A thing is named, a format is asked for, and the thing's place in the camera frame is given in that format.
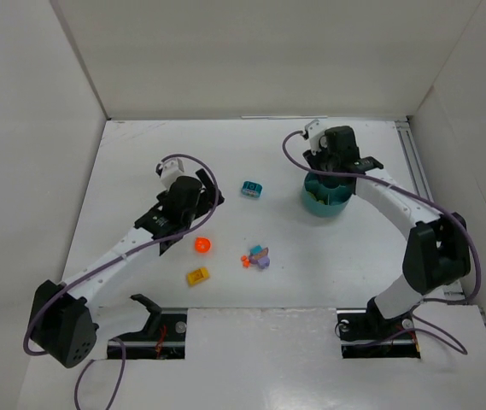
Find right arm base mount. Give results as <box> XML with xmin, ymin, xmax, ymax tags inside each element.
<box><xmin>335</xmin><ymin>308</ymin><xmax>421</xmax><ymax>359</ymax></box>

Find yellow lego brick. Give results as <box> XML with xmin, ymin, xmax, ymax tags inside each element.
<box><xmin>186</xmin><ymin>267</ymin><xmax>210</xmax><ymax>287</ymax></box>

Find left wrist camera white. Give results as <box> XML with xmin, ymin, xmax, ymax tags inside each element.
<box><xmin>155</xmin><ymin>157</ymin><xmax>184</xmax><ymax>190</ymax></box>

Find orange round lego piece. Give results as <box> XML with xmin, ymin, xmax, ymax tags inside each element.
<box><xmin>194</xmin><ymin>237</ymin><xmax>212</xmax><ymax>254</ymax></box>

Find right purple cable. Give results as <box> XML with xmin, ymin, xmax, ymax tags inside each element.
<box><xmin>282</xmin><ymin>130</ymin><xmax>483</xmax><ymax>358</ymax></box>

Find lime lego in container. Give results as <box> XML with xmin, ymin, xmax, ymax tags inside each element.
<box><xmin>307</xmin><ymin>191</ymin><xmax>328</xmax><ymax>205</ymax></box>

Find small orange lego piece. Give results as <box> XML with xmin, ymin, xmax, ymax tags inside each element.
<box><xmin>241</xmin><ymin>255</ymin><xmax>250</xmax><ymax>268</ymax></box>

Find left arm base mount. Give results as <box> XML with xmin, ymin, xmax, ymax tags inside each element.
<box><xmin>117</xmin><ymin>294</ymin><xmax>188</xmax><ymax>360</ymax></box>

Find aluminium rail right edge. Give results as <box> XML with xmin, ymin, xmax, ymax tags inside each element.
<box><xmin>395</xmin><ymin>120</ymin><xmax>433</xmax><ymax>201</ymax></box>

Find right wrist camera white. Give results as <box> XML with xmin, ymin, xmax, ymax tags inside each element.
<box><xmin>303</xmin><ymin>119</ymin><xmax>326</xmax><ymax>155</ymax></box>

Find purple lego figure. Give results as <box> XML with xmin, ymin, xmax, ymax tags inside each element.
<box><xmin>249</xmin><ymin>245</ymin><xmax>271</xmax><ymax>269</ymax></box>

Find teal lego block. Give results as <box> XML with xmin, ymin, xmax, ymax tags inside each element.
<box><xmin>240</xmin><ymin>180</ymin><xmax>263</xmax><ymax>199</ymax></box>

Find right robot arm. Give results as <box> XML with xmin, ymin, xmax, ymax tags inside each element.
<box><xmin>301</xmin><ymin>120</ymin><xmax>476</xmax><ymax>342</ymax></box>

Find teal round divided container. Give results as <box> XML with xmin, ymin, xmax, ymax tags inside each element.
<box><xmin>301</xmin><ymin>173</ymin><xmax>352</xmax><ymax>218</ymax></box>

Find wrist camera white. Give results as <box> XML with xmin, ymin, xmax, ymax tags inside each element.
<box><xmin>303</xmin><ymin>119</ymin><xmax>326</xmax><ymax>155</ymax></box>
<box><xmin>155</xmin><ymin>157</ymin><xmax>184</xmax><ymax>190</ymax></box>

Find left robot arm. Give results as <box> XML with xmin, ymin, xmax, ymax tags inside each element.
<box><xmin>26</xmin><ymin>167</ymin><xmax>224</xmax><ymax>368</ymax></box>

